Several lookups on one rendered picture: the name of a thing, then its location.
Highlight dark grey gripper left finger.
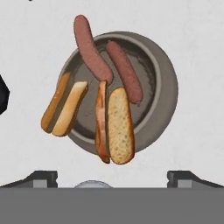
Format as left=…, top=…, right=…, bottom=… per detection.
left=0, top=170, right=59, bottom=189

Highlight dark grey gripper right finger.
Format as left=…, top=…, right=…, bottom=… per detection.
left=166, top=170, right=224, bottom=189

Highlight grey plate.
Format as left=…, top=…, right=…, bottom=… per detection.
left=73, top=179, right=113, bottom=189

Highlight split hot dog bun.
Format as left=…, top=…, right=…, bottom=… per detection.
left=40, top=72, right=89, bottom=137
left=94, top=80, right=136, bottom=165

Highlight grey round bowl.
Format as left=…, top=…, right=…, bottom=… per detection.
left=57, top=31, right=179, bottom=156

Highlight reddish brown sausage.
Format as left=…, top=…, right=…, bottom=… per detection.
left=105, top=39, right=144, bottom=107
left=73, top=14, right=114, bottom=85

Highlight black object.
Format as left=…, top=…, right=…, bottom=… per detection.
left=0, top=74, right=11, bottom=116

